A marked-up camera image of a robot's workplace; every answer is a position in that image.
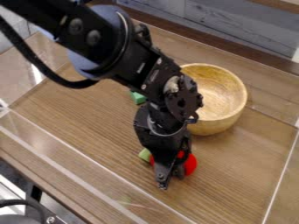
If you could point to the green foam block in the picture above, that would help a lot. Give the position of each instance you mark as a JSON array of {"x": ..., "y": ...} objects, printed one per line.
[{"x": 137, "y": 97}]

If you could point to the red plush strawberry toy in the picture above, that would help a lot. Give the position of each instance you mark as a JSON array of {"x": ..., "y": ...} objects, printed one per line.
[{"x": 189, "y": 164}]

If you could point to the black metal table bracket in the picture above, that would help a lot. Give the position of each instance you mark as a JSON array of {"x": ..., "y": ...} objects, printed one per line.
[{"x": 36, "y": 210}]

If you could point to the wooden bowl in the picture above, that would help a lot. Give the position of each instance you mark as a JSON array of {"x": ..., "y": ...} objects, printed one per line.
[{"x": 224, "y": 98}]

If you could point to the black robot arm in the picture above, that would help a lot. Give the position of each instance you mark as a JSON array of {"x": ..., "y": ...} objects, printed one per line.
[{"x": 110, "y": 48}]

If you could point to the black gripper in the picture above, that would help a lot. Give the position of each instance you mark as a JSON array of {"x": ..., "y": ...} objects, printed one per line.
[{"x": 169, "y": 146}]

